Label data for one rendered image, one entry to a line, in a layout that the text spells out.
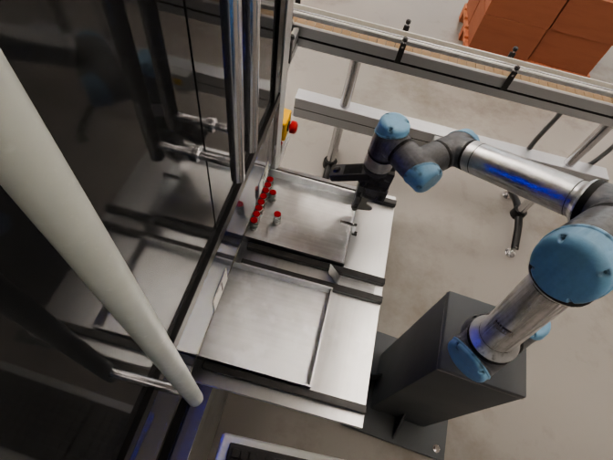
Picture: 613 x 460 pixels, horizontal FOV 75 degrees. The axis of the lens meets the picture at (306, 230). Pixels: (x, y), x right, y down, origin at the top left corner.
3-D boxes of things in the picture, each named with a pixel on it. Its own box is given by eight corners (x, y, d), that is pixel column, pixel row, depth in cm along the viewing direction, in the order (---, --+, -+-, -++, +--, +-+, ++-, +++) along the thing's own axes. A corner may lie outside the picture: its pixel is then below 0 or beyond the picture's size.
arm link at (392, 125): (395, 139, 88) (372, 114, 91) (380, 171, 97) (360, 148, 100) (420, 128, 91) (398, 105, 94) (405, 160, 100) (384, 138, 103)
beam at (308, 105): (292, 116, 208) (295, 98, 198) (296, 106, 212) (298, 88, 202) (591, 194, 204) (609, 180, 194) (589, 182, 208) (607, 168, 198)
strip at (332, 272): (324, 282, 110) (327, 273, 105) (327, 272, 112) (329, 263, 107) (373, 296, 110) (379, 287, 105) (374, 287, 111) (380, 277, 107)
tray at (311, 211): (228, 237, 114) (227, 231, 111) (255, 172, 128) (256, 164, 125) (342, 269, 113) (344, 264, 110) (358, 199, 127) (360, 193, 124)
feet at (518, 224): (503, 256, 230) (516, 244, 218) (500, 190, 257) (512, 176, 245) (516, 259, 230) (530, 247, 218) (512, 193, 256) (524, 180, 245)
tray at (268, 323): (173, 351, 96) (171, 348, 93) (212, 260, 110) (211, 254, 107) (309, 390, 95) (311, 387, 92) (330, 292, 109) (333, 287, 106)
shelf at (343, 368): (166, 374, 95) (164, 372, 93) (254, 163, 132) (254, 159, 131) (360, 429, 94) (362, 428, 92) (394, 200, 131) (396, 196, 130)
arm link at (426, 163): (461, 161, 89) (429, 129, 93) (424, 179, 85) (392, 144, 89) (446, 182, 96) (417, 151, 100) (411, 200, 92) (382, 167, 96)
